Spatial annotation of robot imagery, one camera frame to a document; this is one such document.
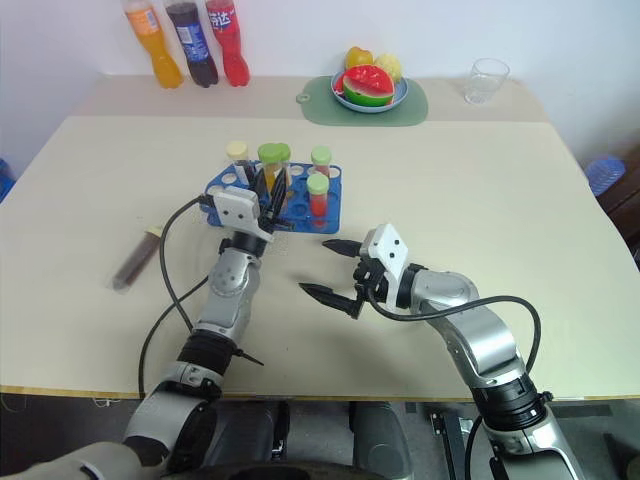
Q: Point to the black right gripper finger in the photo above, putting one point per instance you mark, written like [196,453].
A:
[332,298]
[346,248]

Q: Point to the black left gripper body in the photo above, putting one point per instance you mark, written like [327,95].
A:
[276,224]

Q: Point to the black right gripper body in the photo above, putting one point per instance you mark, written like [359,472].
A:
[367,280]

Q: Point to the green cap yellow test tube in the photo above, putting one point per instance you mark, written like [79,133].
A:
[269,152]

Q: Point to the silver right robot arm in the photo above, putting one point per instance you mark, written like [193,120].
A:
[480,325]

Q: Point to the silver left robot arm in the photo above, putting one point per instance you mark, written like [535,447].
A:
[227,295]

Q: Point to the green cap red test tube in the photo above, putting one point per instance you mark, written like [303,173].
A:
[320,156]
[317,192]

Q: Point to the blue test tube rack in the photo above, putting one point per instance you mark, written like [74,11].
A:
[336,210]

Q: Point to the cream cap dark test tube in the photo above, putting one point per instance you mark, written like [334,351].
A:
[237,150]
[134,262]

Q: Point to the green placemat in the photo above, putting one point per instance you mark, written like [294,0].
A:
[320,110]

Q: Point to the cream table cover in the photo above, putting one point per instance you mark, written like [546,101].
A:
[475,200]

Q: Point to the red soda bottle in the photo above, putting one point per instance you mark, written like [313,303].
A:
[231,50]

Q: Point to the toy watermelon slice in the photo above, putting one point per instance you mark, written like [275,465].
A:
[367,86]

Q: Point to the dark cola bottle blue label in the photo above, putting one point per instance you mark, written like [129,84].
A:
[197,50]

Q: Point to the dark grey rounded shape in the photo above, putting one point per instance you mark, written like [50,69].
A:
[380,440]
[250,430]

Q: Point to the light blue plate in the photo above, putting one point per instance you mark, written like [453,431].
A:
[400,95]

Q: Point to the yellow orange toy fruit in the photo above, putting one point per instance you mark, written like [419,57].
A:
[357,57]

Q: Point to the orange soda bottle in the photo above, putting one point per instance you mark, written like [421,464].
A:
[160,55]

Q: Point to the pale yellow toy fruit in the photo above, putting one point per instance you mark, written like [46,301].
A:
[391,66]

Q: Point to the clear plastic cup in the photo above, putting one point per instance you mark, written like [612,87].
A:
[484,82]

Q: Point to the blue plastic object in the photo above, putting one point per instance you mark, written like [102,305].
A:
[5,177]

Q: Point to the blue plastic stool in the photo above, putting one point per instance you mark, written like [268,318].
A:
[605,172]

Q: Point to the dark brown furniture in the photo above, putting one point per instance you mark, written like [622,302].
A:
[625,210]

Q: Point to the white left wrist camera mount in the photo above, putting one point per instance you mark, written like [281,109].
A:
[235,205]

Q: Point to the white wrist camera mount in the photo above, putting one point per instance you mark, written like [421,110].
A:
[235,205]
[390,250]

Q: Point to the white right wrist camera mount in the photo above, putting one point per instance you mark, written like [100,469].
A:
[390,250]

